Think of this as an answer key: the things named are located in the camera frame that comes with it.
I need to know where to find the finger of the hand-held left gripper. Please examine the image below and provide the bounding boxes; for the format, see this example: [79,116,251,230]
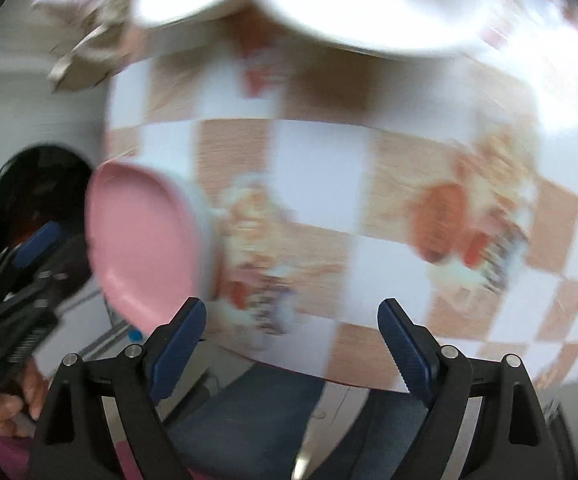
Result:
[0,221,64,307]
[34,237,93,307]

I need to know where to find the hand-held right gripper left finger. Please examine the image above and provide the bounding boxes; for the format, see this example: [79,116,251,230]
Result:
[29,296,208,480]

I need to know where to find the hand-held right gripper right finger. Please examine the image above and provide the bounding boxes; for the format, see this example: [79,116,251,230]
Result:
[377,298,564,480]

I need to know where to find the pink plate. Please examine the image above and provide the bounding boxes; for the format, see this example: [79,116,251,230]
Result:
[85,160,208,328]

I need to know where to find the person's left hand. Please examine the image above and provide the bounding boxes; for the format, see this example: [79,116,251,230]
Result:
[0,360,50,438]

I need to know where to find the white washing machine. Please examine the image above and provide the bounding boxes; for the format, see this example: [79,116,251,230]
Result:
[0,75,120,376]

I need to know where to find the person's blue jeans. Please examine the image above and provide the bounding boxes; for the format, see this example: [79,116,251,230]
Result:
[164,360,430,480]

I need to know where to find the beige towel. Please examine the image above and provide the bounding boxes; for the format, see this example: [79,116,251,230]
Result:
[46,0,140,93]

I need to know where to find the checked printed tablecloth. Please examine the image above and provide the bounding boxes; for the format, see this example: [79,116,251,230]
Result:
[101,0,578,396]

